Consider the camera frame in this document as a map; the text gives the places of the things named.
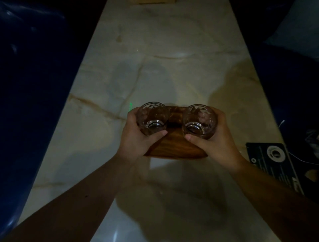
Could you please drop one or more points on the brown wooden tray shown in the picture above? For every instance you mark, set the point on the brown wooden tray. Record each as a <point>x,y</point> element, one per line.
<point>175,143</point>

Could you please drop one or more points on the person's right hand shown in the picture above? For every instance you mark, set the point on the person's right hand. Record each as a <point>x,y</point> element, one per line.
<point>219,144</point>

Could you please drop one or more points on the person's left forearm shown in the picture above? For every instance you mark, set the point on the person's left forearm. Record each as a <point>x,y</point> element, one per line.
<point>72,199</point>

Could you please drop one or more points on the blue plastic chair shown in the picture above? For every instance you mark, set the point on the blue plastic chair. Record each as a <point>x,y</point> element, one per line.
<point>289,82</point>
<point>27,99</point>

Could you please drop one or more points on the black printed box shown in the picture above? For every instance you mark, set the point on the black printed box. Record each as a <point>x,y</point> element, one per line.
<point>276,162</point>

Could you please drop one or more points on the person's left thumb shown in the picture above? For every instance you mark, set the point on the person's left thumb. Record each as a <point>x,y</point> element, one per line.
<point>155,137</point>

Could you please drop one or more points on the person's left hand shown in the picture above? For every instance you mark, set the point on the person's left hand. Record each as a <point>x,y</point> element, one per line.
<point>132,143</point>

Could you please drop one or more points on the person's right thumb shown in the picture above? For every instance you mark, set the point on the person's right thumb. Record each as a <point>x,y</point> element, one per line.
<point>196,140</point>

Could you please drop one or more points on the person's right forearm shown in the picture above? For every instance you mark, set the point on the person's right forearm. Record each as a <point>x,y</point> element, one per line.
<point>276,202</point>

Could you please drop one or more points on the clear cut glass tumbler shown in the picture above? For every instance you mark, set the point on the clear cut glass tumbler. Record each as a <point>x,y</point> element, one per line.
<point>152,119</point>
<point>199,122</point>

